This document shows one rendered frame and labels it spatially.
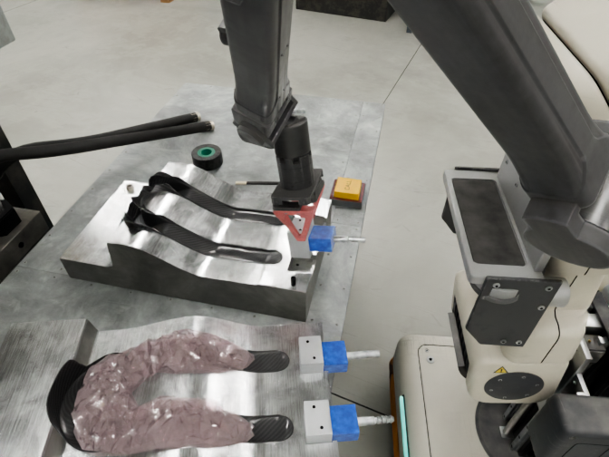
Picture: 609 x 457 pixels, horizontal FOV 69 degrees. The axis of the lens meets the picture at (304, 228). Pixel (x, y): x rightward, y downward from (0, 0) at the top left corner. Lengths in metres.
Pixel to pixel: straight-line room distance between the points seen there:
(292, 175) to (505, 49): 0.45
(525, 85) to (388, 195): 2.12
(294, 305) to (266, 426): 0.22
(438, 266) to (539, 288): 1.43
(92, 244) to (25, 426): 0.40
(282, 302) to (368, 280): 1.18
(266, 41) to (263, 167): 0.82
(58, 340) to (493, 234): 0.69
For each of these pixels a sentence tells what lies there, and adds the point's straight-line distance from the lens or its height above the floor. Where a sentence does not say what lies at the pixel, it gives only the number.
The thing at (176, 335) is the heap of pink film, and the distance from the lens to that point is 0.72.
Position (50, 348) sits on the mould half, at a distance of 0.80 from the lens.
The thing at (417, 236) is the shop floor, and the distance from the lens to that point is 2.22.
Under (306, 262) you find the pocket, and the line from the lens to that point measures 0.87.
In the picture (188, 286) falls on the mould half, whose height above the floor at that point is 0.85.
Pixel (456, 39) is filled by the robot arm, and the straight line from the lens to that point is 0.31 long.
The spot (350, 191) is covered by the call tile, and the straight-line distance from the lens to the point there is 1.08.
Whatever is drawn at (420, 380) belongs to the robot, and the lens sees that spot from 1.43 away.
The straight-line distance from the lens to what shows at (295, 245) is 0.78.
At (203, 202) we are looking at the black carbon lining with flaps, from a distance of 0.97.
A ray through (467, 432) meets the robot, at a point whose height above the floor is 0.28.
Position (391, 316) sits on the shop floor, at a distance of 1.88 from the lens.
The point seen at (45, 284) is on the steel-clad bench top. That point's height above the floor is 0.80.
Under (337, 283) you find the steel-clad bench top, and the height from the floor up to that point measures 0.80.
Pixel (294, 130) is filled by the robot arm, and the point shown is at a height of 1.16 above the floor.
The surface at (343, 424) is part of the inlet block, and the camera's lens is 0.70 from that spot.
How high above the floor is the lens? 1.51
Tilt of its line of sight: 44 degrees down
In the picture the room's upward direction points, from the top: straight up
